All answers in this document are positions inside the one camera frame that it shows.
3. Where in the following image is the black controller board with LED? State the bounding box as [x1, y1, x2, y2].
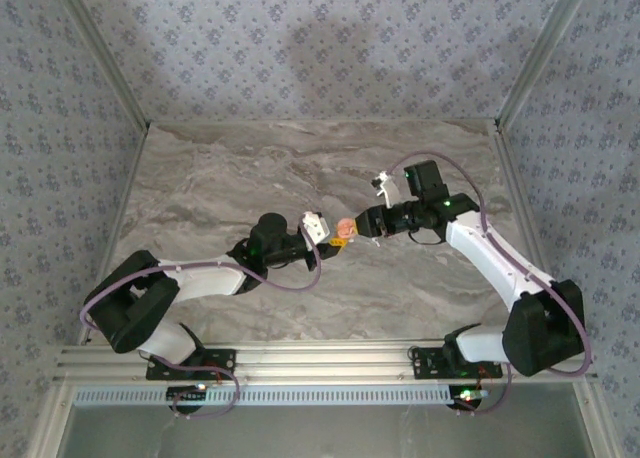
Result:
[448, 385, 490, 412]
[166, 384, 210, 412]

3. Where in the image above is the aluminium side rail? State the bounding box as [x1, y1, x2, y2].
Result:
[488, 120, 599, 349]

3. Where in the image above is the grey metal panel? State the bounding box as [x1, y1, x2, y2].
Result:
[62, 402, 599, 458]

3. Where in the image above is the long aluminium base rail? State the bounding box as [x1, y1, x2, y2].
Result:
[53, 344, 600, 385]

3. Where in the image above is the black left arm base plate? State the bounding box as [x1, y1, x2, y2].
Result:
[144, 347, 238, 382]

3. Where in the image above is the grey slotted cable duct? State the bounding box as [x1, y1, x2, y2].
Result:
[71, 383, 469, 408]

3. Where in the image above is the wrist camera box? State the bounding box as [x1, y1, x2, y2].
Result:
[370, 171, 401, 210]
[298, 210, 332, 253]

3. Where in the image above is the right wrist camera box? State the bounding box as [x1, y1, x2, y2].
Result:
[370, 171, 401, 210]

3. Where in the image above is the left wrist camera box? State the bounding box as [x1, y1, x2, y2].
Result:
[298, 210, 332, 253]

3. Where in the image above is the aluminium frame post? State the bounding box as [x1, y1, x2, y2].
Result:
[493, 0, 600, 129]
[47, 0, 152, 129]

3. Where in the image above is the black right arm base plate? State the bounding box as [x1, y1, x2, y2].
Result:
[407, 345, 504, 382]

